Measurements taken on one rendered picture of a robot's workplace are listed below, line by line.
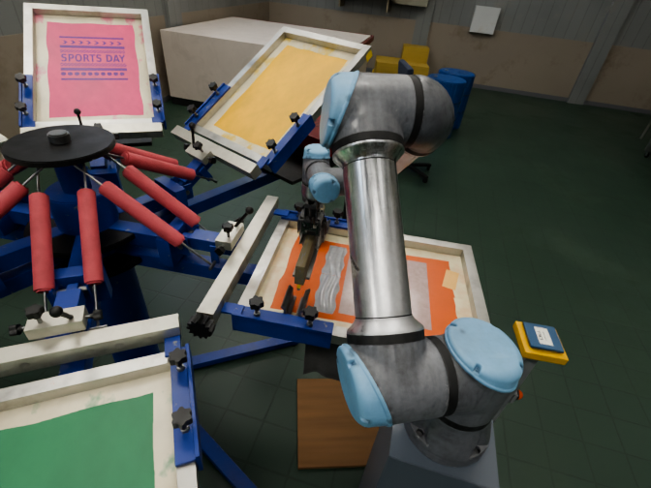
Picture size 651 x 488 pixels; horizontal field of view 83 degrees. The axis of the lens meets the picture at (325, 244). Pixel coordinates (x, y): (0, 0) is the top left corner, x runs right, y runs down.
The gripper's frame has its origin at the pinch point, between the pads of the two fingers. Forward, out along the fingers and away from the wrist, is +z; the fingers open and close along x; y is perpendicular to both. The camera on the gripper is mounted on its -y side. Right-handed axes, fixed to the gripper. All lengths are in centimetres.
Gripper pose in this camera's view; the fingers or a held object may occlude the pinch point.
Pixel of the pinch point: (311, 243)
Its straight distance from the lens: 125.8
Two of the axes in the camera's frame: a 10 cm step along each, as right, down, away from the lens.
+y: -1.7, 5.8, -8.0
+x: 9.8, 1.7, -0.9
